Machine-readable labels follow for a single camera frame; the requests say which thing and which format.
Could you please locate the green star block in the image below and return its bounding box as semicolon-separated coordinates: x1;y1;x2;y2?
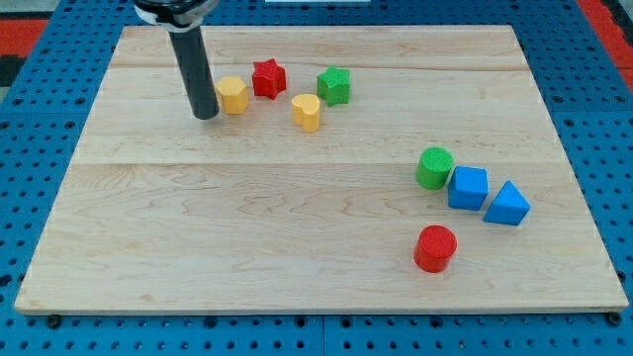
316;66;350;107

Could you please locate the red star block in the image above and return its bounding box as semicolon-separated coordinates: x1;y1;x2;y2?
251;58;287;100

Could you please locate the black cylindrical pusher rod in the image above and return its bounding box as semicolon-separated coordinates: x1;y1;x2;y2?
169;27;219;120

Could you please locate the green cylinder block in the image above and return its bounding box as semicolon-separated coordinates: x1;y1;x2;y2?
415;146;454;190

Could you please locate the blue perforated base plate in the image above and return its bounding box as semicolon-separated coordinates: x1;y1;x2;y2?
1;0;632;355

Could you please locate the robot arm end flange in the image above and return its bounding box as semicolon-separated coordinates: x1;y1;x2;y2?
134;0;221;33

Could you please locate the red cylinder block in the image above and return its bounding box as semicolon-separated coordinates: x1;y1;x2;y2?
413;224;458;273

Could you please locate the wooden board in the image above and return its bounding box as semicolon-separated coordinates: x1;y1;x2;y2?
15;26;628;315

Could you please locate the blue triangle block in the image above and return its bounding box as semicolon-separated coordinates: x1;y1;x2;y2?
483;181;531;225

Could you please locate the blue cube block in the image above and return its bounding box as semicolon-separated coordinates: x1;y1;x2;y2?
447;166;489;211

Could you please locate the yellow hexagon block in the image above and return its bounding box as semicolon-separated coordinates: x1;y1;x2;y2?
216;76;249;115

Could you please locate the yellow heart block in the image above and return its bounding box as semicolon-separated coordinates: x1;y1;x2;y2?
291;94;320;133

